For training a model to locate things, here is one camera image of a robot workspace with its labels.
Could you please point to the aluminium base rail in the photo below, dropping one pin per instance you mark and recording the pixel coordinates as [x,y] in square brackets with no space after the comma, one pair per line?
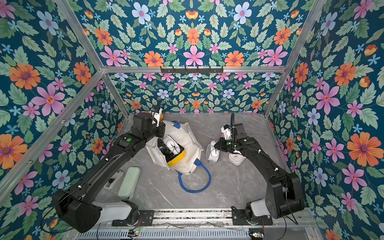
[217,218]

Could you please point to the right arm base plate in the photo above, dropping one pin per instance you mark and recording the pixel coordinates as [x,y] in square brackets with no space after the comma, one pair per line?
[245,217]

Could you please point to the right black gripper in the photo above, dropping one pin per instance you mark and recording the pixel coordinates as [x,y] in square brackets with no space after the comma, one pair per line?
[221,144]

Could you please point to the black hook rail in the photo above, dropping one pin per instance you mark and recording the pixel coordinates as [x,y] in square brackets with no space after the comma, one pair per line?
[191,70]

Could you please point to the aluminium cage frame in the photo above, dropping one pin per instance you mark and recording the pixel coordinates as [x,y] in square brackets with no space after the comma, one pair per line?
[51,50]

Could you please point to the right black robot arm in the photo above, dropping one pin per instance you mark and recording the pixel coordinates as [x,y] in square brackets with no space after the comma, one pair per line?
[284,195]

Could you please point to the orange plush toy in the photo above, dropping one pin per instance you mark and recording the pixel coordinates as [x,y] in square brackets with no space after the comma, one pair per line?
[160,116]

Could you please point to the white vented cable duct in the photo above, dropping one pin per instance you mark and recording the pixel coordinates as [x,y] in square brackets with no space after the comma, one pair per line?
[166,234]

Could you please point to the yellow alarm clock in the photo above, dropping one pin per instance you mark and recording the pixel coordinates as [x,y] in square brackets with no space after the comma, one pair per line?
[177,159]

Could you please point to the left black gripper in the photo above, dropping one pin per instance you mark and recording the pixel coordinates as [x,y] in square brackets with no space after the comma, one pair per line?
[160,133]

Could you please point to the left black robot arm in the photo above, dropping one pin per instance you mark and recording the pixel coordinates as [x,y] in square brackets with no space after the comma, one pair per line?
[75,206]

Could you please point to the white black twin-bell alarm clock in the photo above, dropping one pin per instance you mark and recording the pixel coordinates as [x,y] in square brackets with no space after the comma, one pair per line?
[212,154]

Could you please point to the white canvas bag blue handles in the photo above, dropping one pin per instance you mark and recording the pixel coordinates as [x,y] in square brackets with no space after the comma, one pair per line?
[187,141]

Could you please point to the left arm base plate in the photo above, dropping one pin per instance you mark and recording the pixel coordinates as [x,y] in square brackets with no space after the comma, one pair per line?
[139,218]

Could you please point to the white square alarm clock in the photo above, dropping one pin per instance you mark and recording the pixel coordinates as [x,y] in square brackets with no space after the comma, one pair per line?
[236,158]

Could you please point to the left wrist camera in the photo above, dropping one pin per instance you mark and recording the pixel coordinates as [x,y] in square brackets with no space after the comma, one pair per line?
[155,114]

